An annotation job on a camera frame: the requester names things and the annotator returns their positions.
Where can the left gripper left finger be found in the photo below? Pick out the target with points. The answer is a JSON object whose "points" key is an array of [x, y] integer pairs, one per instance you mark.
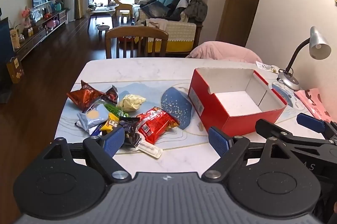
{"points": [[100, 150]]}

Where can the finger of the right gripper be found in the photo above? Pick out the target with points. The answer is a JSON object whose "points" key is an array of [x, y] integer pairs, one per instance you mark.
{"points": [[327, 129], [271, 131]]}

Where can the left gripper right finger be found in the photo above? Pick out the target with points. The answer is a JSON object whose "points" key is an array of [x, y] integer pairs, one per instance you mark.
{"points": [[231, 151]]}

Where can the yellow sesame snack packet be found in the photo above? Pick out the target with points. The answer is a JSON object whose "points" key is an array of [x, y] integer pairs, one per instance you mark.
{"points": [[111, 123]]}

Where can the light blue biscuit packet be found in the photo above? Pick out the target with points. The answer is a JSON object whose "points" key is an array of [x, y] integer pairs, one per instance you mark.
{"points": [[92, 118]]}

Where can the black chocolate packet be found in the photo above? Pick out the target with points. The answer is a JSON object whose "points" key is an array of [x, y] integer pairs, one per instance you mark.
{"points": [[129, 124]]}

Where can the white stick snack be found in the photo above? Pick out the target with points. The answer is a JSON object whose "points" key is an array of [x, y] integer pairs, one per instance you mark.
{"points": [[148, 148]]}

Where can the green snack bar packet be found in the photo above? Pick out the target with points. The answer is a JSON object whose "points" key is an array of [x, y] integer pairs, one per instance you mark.
{"points": [[115, 110]]}

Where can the red cardboard box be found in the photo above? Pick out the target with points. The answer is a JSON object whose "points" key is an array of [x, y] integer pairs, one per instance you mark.
{"points": [[233, 100]]}

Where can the orange-brown triangular snack bag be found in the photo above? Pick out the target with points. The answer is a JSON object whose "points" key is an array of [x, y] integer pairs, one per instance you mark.
{"points": [[84, 97]]}

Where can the pale yellow snack bag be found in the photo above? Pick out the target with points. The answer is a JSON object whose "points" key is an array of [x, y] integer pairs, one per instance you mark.
{"points": [[131, 102]]}

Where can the dark brown snack packet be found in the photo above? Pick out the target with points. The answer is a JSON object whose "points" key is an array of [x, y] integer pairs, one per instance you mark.
{"points": [[111, 95]]}

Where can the red snack bag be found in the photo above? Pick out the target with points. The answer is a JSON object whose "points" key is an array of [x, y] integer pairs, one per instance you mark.
{"points": [[154, 123]]}

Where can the pink patterned cloth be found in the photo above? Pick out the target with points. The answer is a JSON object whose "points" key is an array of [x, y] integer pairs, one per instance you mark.
{"points": [[313, 102]]}

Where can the white paper leaflet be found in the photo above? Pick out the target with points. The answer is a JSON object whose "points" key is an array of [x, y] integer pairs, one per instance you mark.
{"points": [[269, 68]]}

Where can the silver desk lamp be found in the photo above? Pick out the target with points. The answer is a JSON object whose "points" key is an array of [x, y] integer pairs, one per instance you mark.
{"points": [[315, 47]]}

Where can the pink padded chair cover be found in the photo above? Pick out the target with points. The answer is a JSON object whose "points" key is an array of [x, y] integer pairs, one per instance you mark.
{"points": [[218, 50]]}

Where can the wooden dining chair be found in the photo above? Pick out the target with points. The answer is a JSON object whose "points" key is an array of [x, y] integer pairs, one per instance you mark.
{"points": [[148, 41]]}

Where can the brown paper gift bag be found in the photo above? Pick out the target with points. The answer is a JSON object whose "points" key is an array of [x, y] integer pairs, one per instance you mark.
{"points": [[15, 70]]}

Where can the wooden tv console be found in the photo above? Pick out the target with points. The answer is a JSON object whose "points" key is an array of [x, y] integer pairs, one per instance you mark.
{"points": [[43, 29]]}

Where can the sofa with cream throw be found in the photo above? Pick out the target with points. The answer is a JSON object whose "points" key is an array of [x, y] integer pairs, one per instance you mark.
{"points": [[182, 20]]}

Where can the wooden coffee table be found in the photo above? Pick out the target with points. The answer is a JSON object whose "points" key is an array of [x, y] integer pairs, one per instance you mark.
{"points": [[101, 11]]}

